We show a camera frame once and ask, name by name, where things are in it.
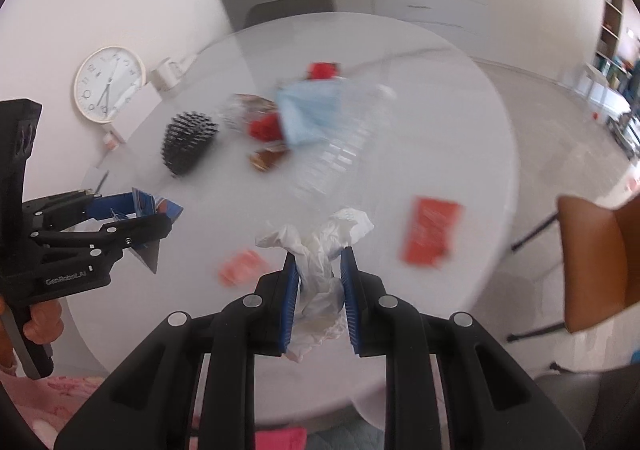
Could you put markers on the blue face mask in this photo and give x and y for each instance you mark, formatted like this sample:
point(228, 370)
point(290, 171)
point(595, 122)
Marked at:
point(309, 109)

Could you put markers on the grey padded chair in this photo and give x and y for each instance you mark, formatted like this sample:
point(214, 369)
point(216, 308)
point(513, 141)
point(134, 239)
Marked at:
point(602, 406)

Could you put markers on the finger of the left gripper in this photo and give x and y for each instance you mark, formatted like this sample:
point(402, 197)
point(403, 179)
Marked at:
point(133, 204)
point(132, 233)

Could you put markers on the pink small wrapper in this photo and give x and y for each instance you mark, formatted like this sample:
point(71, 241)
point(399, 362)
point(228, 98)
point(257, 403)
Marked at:
point(242, 268)

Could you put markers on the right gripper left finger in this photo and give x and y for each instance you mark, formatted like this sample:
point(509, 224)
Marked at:
point(257, 324)

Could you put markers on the brown snack wrapper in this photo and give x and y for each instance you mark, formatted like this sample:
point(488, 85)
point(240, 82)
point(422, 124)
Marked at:
point(265, 160)

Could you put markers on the white mug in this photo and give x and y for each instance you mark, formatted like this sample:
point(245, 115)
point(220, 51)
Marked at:
point(167, 75)

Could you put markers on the white wall clock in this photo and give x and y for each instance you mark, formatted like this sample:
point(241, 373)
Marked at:
point(106, 82)

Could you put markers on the red snack wrapper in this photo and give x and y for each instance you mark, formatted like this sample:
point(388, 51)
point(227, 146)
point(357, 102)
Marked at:
point(430, 233)

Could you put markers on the white tissue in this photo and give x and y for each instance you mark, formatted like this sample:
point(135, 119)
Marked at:
point(319, 311)

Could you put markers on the white rectangular box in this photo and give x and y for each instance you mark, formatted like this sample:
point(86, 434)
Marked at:
point(133, 114)

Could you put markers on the blue printed wrapper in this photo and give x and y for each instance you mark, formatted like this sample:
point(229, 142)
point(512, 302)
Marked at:
point(149, 254)

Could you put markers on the clear plastic bottle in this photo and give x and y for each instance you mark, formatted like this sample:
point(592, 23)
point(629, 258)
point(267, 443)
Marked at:
point(319, 169)

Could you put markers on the orange chair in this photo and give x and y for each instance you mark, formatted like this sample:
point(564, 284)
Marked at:
point(600, 249)

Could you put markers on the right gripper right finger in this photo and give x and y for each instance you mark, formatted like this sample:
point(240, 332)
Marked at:
point(383, 325)

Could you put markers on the left hand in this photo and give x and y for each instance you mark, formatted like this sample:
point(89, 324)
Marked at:
point(44, 327)

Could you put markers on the black spiky brush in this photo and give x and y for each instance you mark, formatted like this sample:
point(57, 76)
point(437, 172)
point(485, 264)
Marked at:
point(187, 139)

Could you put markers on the small pink-cap bottle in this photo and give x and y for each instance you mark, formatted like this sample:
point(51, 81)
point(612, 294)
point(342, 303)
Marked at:
point(110, 141)

